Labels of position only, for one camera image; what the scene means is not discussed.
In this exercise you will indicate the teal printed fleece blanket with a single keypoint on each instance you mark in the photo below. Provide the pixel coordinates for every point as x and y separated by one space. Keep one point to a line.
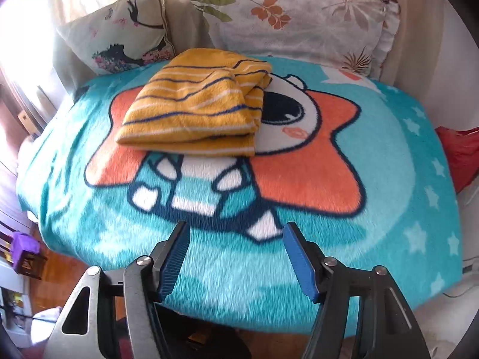
336 179

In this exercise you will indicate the red cloth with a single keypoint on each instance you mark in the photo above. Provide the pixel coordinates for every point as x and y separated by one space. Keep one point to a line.
460 157

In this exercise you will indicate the purple cloth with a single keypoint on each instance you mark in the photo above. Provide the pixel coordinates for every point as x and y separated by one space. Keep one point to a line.
24 245

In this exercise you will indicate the white cloth bundle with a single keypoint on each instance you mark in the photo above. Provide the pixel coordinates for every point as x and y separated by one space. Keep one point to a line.
46 323

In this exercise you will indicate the small figure print pillow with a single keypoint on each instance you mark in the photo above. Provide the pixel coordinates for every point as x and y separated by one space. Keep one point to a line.
119 41

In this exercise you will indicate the dark wooden chair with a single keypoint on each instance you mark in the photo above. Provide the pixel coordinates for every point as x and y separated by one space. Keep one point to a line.
32 263

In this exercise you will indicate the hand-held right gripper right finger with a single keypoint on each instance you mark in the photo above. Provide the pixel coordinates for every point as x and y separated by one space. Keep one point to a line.
301 265

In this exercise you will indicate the large floral ruffled pillow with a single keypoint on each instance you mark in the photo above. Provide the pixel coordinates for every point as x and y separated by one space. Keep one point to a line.
299 18

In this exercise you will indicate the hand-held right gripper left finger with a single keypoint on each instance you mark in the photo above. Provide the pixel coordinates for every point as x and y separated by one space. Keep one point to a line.
174 265

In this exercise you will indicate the yellow striped knit sweater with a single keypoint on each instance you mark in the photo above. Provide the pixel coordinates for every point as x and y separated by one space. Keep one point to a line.
198 104

